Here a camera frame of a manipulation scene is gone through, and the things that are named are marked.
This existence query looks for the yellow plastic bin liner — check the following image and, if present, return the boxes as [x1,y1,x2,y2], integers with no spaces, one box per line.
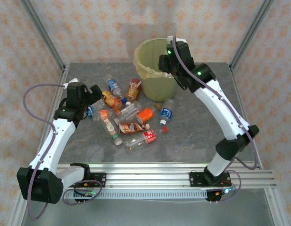
[133,38,178,81]

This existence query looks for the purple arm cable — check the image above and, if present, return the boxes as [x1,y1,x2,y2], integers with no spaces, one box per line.
[22,84,103,221]
[172,35,259,203]

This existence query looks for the small green circuit board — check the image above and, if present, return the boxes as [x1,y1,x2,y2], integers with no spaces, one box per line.
[215,187,237,196]
[73,190,97,198]

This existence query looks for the white label green cap bottle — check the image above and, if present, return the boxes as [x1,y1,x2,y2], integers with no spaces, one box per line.
[103,117,124,146]

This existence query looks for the translucent green waste bin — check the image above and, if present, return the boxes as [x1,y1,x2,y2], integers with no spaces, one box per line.
[141,70,178,102]

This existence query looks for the red label red cap bottle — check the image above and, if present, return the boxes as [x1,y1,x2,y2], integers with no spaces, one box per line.
[125,126,169,151]

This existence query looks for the orange juice bottle yellow label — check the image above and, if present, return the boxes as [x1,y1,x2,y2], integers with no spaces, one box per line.
[101,90,124,112]

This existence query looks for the crushed blue label bottle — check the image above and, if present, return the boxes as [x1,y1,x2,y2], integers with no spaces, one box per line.
[107,79,127,104]

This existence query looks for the blue label water bottle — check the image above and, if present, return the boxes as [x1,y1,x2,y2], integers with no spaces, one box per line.
[158,98,175,126]
[85,100,103,118]

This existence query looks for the aluminium side rail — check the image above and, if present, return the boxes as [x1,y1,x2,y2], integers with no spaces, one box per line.
[229,63,265,170]
[31,63,71,171]

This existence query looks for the grey slotted cable duct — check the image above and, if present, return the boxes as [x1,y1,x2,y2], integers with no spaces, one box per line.
[29,189,208,200]

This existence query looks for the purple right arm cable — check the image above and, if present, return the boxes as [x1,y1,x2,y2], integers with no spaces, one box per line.
[172,35,259,203]

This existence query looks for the clear plastic bottle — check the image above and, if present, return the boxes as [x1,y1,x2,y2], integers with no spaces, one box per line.
[115,101,142,125]

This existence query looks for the aluminium base beam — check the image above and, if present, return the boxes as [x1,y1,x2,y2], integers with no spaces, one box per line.
[19,161,278,190]

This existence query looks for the aluminium corner post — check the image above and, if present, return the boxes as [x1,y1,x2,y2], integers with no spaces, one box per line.
[230,0,275,70]
[19,0,67,71]

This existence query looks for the red orange label bottle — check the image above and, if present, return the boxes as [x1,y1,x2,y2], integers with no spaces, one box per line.
[125,78,143,106]

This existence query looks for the brown label bottle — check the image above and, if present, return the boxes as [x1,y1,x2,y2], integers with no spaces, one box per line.
[118,122,151,136]

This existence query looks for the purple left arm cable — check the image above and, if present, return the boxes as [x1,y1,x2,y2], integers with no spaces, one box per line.
[22,84,103,221]

